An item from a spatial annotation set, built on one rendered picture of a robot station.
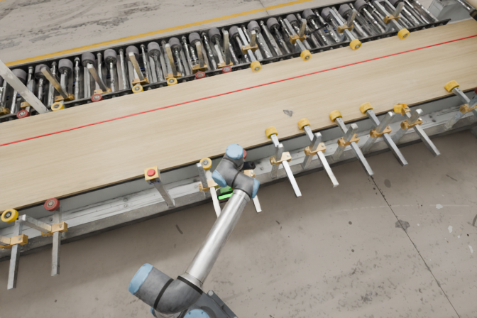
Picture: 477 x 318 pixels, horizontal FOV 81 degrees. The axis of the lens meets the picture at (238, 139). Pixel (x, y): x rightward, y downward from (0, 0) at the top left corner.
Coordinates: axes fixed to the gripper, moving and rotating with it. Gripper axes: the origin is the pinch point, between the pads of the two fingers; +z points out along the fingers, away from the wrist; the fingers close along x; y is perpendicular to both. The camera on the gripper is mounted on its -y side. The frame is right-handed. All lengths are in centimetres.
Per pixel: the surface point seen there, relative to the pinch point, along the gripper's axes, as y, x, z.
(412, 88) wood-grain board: -156, -39, 11
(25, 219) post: 120, -7, -8
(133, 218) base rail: 74, -5, 31
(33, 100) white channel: 128, -102, -1
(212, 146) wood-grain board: 9.9, -33.0, 10.8
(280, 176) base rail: -33.4, -5.6, 30.8
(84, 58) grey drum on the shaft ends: 98, -158, 15
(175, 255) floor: 62, 11, 101
